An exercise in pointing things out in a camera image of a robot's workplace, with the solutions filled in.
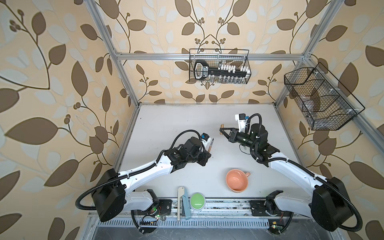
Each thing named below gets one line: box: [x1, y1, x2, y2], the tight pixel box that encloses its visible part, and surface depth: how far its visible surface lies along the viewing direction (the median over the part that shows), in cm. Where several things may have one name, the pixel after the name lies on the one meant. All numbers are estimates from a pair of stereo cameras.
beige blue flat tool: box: [177, 186, 191, 221], surface depth 75 cm
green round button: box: [190, 192, 206, 211], surface depth 77 cm
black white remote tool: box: [194, 60, 251, 80], surface depth 84 cm
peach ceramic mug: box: [226, 169, 251, 193], surface depth 82 cm
